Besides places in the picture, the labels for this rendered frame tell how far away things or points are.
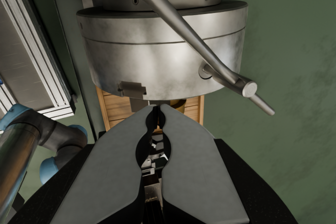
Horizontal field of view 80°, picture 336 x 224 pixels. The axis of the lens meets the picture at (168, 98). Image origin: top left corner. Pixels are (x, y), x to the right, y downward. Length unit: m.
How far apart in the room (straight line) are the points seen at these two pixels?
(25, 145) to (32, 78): 0.96
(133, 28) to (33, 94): 1.26
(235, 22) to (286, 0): 1.71
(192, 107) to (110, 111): 0.30
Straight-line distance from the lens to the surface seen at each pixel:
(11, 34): 1.41
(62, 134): 0.62
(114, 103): 0.70
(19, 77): 1.48
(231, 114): 2.15
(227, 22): 0.32
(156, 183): 0.78
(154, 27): 0.28
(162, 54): 0.28
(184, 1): 0.33
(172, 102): 0.47
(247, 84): 0.25
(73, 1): 0.97
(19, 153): 0.51
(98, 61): 0.35
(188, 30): 0.17
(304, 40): 2.30
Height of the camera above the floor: 1.50
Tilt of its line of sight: 58 degrees down
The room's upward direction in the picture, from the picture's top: 150 degrees clockwise
